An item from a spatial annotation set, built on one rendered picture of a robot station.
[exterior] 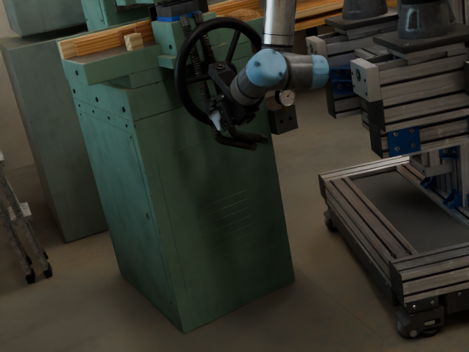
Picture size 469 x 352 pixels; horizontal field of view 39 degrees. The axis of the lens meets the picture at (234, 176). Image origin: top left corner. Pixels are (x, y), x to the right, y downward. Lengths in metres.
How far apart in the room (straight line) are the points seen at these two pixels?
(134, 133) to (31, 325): 0.90
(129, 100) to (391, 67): 0.71
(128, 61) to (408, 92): 0.75
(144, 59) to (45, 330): 1.04
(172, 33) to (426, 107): 0.70
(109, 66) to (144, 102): 0.14
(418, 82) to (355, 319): 0.75
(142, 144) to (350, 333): 0.82
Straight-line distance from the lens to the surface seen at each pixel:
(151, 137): 1.89
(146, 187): 1.93
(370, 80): 1.73
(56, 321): 2.43
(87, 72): 1.80
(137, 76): 1.85
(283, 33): 1.55
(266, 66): 1.38
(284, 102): 2.02
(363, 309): 2.11
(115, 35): 1.99
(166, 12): 1.81
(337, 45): 2.21
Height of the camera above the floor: 1.16
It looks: 20 degrees down
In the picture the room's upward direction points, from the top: 11 degrees counter-clockwise
